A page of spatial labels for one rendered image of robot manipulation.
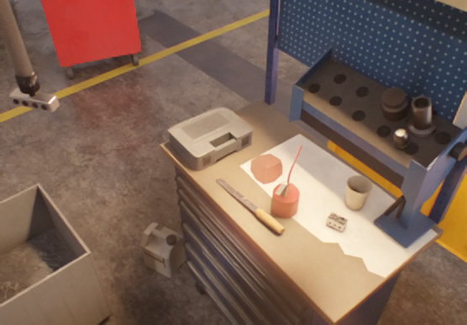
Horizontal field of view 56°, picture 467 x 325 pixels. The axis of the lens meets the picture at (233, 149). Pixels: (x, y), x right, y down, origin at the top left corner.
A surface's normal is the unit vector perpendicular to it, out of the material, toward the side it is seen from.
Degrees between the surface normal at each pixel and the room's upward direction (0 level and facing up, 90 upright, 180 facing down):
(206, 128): 0
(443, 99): 90
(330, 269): 0
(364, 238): 0
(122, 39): 90
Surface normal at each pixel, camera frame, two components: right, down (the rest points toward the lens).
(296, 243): 0.00, -0.75
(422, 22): -0.80, 0.40
